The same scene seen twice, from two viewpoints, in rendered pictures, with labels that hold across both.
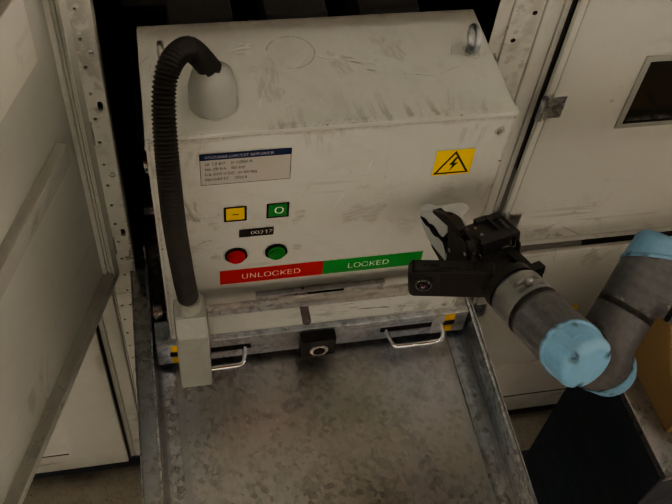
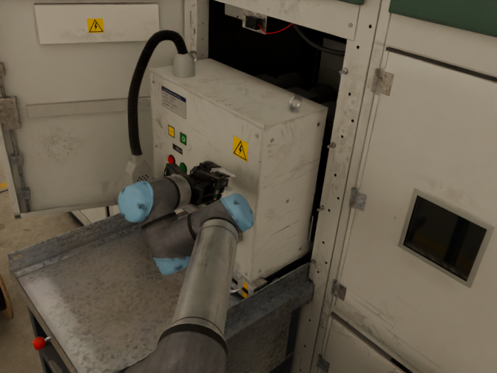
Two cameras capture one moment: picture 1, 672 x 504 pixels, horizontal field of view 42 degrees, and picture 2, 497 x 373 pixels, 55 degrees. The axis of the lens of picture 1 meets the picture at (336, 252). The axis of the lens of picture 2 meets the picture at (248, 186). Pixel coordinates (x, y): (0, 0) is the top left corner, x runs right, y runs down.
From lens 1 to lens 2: 122 cm
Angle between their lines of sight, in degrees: 50
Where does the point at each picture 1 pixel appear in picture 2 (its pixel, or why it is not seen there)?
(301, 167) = (189, 114)
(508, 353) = not seen: outside the picture
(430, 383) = not seen: hidden behind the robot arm
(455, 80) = (266, 110)
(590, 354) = (129, 193)
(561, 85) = (362, 183)
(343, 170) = (202, 126)
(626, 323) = (181, 223)
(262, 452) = (126, 263)
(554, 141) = (362, 232)
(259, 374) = not seen: hidden behind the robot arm
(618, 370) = (160, 245)
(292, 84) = (214, 83)
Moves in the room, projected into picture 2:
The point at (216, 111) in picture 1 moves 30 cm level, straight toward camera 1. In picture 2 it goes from (175, 71) to (68, 88)
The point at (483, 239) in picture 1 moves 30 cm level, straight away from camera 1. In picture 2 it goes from (201, 171) to (325, 166)
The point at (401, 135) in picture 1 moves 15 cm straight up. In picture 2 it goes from (220, 114) to (222, 54)
